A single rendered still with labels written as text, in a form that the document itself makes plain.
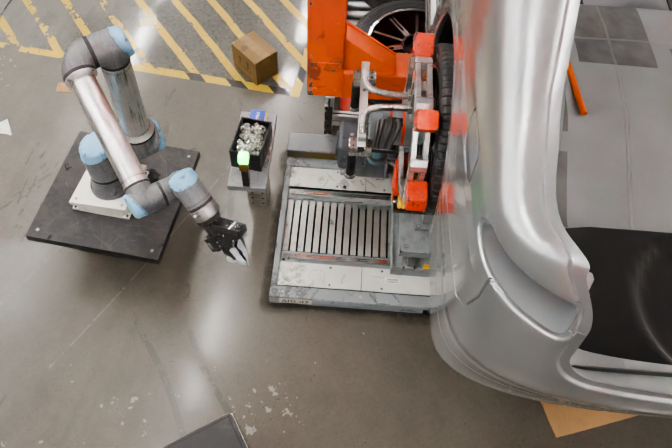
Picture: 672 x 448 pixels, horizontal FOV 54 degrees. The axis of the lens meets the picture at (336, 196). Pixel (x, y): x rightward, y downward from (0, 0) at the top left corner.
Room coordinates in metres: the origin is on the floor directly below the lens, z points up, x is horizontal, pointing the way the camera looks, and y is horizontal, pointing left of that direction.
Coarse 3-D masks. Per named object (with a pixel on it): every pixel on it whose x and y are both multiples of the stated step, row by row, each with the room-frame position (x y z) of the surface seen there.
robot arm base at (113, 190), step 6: (90, 180) 1.59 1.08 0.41; (114, 180) 1.56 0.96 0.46; (90, 186) 1.58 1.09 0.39; (96, 186) 1.55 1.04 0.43; (102, 186) 1.54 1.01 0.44; (108, 186) 1.55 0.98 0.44; (114, 186) 1.55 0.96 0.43; (120, 186) 1.56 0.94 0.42; (96, 192) 1.54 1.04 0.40; (102, 192) 1.53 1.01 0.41; (108, 192) 1.53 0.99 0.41; (114, 192) 1.54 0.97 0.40; (120, 192) 1.55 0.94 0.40; (102, 198) 1.52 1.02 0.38; (108, 198) 1.52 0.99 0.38; (114, 198) 1.53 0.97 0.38
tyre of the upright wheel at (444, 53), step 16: (448, 48) 1.77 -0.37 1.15; (448, 64) 1.66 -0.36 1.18; (448, 80) 1.59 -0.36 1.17; (448, 96) 1.53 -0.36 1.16; (448, 112) 1.48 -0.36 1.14; (448, 128) 1.43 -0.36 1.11; (416, 176) 1.64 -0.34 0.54; (432, 176) 1.36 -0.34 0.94; (432, 192) 1.32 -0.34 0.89; (432, 208) 1.32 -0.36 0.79
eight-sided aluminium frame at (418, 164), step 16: (416, 64) 1.71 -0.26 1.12; (432, 64) 1.72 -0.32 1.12; (416, 80) 1.63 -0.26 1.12; (432, 80) 1.64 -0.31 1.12; (416, 96) 1.56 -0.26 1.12; (432, 96) 1.56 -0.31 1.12; (416, 144) 1.43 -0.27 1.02; (400, 160) 1.66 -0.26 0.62; (416, 160) 1.39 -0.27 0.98; (400, 176) 1.57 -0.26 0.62; (400, 192) 1.46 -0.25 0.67
